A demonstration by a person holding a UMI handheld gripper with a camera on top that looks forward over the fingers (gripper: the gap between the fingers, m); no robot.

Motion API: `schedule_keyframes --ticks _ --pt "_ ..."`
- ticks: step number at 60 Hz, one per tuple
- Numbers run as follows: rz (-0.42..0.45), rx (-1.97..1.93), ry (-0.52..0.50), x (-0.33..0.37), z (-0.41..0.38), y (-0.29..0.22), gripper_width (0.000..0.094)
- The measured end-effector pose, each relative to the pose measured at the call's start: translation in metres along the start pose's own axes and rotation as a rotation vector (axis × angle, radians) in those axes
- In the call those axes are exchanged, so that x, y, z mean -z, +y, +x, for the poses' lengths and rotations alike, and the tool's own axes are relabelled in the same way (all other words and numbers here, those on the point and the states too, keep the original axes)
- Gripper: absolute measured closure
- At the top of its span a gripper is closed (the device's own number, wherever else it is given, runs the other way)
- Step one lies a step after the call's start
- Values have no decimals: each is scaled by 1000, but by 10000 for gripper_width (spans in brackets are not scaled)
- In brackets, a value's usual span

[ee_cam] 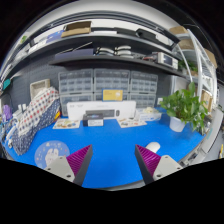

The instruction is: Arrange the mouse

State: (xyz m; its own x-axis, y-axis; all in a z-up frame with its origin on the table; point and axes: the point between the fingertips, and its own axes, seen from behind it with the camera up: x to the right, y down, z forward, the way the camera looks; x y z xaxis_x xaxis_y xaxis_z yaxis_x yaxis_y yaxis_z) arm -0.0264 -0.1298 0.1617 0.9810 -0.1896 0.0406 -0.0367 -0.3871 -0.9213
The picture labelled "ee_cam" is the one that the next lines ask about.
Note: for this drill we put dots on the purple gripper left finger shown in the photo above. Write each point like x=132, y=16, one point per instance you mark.
x=73, y=167

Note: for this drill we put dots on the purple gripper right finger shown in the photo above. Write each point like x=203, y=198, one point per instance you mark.
x=154, y=167

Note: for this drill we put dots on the white computer mouse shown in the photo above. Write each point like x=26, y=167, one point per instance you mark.
x=153, y=146

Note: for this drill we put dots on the round cartoon mouse pad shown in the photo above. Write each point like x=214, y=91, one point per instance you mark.
x=49, y=151

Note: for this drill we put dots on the blue table mat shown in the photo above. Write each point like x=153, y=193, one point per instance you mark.
x=113, y=162

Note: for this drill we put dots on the left picture card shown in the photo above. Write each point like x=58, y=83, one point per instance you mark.
x=66, y=124

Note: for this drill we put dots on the picture card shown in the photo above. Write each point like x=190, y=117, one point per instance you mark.
x=66, y=124
x=130, y=122

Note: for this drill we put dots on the white plant pot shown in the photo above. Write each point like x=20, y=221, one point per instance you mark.
x=176, y=124

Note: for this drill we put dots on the small black box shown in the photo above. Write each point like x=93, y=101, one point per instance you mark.
x=91, y=120

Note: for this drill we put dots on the right picture card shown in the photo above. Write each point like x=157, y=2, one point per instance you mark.
x=130, y=122

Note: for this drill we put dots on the clear plastic container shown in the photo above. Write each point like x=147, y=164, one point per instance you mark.
x=148, y=114

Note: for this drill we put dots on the white keyboard box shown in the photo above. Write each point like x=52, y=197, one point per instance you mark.
x=109, y=110

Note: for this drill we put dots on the patterned fabric cover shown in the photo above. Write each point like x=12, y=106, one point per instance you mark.
x=39, y=114

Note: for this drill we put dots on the green potted plant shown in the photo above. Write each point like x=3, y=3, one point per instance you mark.
x=185, y=105

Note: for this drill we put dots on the yellow card box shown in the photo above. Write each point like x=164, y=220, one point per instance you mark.
x=112, y=95

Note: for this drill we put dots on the left grey drawer cabinet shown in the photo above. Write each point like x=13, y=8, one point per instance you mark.
x=75, y=86

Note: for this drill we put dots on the grey drawer cabinet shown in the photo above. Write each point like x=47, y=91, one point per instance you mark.
x=75, y=86
x=143, y=88
x=110, y=79

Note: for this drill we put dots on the right grey drawer cabinet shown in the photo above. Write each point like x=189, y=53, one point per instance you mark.
x=143, y=88

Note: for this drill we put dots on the white framed board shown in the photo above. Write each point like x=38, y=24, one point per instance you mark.
x=38, y=86

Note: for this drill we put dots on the middle grey drawer cabinet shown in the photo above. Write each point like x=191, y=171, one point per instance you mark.
x=110, y=79

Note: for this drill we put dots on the lower black shelf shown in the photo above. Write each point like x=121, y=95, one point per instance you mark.
x=114, y=62

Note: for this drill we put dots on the black shelf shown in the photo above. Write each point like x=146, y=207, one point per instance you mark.
x=99, y=37
x=114, y=62

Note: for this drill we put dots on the white electronic instrument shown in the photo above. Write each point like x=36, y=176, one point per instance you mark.
x=167, y=60

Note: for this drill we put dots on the white metal rack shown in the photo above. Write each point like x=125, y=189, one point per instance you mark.
x=191, y=50

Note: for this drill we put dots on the upper black shelf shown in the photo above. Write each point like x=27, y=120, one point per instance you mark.
x=99, y=37

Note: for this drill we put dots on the cardboard box on shelf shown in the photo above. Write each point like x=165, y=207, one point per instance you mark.
x=76, y=28

